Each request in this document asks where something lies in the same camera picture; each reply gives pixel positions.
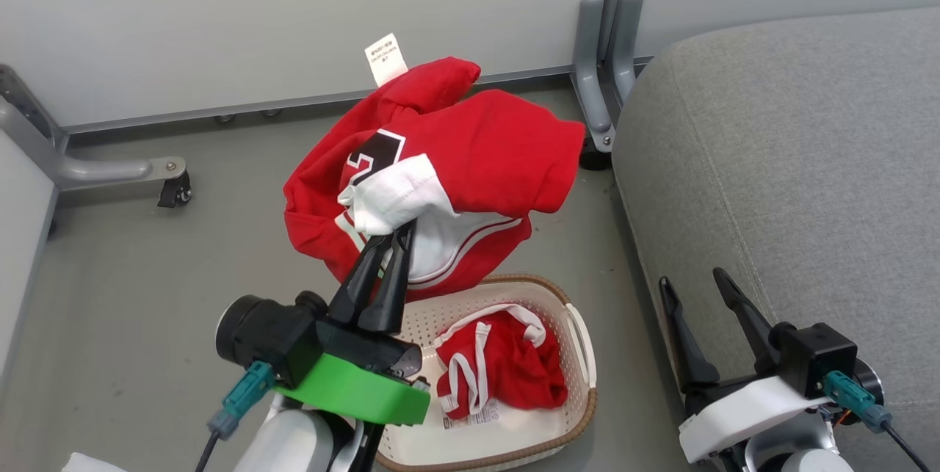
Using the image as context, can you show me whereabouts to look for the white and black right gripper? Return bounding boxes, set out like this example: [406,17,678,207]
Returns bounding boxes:
[659,269,831,464]

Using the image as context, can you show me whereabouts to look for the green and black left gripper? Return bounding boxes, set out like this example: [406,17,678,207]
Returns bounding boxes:
[273,222,432,426]

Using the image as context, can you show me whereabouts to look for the red shorts with white trim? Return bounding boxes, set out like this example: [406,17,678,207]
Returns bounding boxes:
[433,303,570,429]

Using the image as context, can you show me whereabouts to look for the red and white sports jersey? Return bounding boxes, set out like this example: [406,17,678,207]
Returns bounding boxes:
[283,33,588,304]

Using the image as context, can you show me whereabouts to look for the white basket with brown rim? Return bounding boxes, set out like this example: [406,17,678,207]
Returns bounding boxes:
[375,274,599,472]

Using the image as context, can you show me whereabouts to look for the grey fabric sofa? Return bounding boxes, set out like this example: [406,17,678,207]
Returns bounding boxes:
[611,6,940,472]

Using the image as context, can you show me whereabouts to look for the black caster wheel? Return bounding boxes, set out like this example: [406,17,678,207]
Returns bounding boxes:
[157,171,193,209]
[579,136,615,172]

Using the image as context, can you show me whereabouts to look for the grey metal partition leg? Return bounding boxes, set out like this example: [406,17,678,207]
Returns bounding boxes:
[571,0,646,153]
[0,65,188,194]

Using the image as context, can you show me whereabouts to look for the black cable with teal connector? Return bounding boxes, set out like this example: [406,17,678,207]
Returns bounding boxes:
[192,360,277,472]
[822,371,935,472]

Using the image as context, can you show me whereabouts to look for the grey partition bottom rail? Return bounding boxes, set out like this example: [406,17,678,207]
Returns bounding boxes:
[62,65,577,139]

